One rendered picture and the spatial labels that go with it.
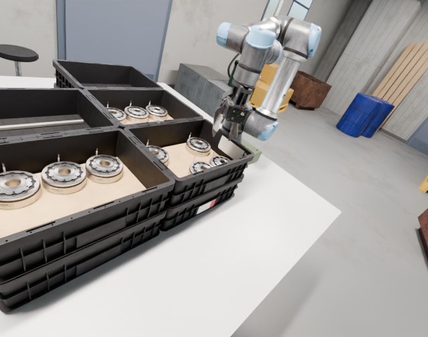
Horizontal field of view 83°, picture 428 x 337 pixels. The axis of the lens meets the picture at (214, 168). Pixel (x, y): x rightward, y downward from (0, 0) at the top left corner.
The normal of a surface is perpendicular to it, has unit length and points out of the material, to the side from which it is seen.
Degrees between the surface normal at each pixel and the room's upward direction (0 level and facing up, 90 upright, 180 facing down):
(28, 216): 0
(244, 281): 0
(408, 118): 90
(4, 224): 0
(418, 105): 90
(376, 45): 90
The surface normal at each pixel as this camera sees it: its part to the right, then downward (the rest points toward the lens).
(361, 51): -0.68, 0.22
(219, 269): 0.31, -0.79
